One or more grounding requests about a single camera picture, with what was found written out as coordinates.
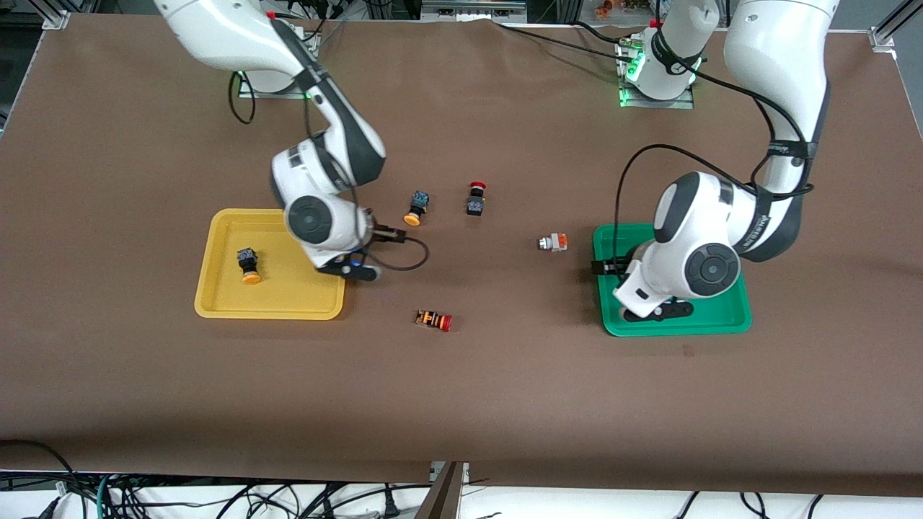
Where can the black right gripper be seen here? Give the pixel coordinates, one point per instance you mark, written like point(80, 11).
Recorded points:
point(377, 238)

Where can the grey equipment box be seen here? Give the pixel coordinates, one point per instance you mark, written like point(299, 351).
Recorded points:
point(469, 11)

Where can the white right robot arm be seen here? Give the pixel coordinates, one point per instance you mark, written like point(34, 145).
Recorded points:
point(317, 216)

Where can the wooden post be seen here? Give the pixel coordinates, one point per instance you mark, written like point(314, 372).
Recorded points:
point(443, 497)

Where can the yellow plastic tray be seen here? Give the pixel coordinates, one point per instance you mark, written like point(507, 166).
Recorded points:
point(281, 295)

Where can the yellow push button switch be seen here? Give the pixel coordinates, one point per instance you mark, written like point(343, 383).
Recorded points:
point(416, 207)
point(249, 265)

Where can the black power plug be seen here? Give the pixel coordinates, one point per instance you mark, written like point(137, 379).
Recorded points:
point(391, 508)

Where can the small metal bracket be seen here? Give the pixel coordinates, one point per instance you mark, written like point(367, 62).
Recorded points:
point(435, 472)

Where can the green plastic tray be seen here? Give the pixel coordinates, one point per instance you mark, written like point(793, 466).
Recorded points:
point(714, 321)

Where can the aluminium frame profile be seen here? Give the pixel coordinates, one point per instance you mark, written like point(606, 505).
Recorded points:
point(56, 16)
point(883, 36)

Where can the white orange switch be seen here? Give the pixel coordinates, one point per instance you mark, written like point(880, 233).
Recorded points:
point(554, 243)

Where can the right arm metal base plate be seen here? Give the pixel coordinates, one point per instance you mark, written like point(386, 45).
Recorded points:
point(252, 92)

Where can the red button black body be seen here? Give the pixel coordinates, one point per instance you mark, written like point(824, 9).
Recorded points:
point(476, 200)

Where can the brown table cover sheet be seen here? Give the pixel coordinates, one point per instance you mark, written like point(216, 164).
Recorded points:
point(505, 404)

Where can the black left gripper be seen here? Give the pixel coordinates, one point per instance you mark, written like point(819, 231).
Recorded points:
point(621, 264)

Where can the red button orange striped body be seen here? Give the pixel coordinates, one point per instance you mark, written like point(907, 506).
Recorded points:
point(434, 320)

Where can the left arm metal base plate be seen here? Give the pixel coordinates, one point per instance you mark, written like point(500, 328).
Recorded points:
point(663, 104)

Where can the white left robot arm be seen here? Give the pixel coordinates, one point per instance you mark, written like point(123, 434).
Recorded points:
point(707, 267)

